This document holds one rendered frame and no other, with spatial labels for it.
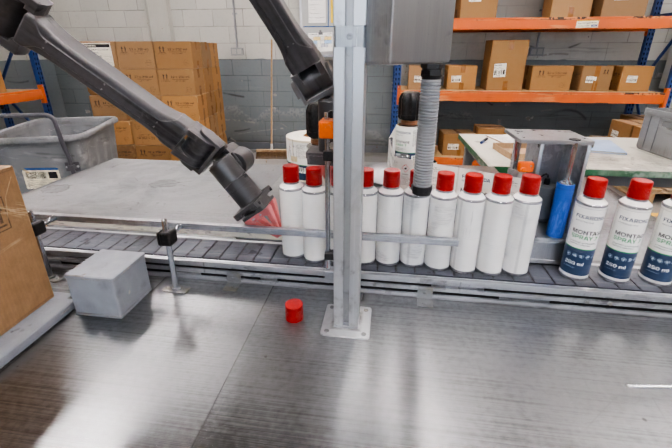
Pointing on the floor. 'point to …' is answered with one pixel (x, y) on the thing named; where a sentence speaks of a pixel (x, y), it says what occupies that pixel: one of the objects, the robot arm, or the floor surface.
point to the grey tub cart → (55, 146)
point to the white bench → (620, 174)
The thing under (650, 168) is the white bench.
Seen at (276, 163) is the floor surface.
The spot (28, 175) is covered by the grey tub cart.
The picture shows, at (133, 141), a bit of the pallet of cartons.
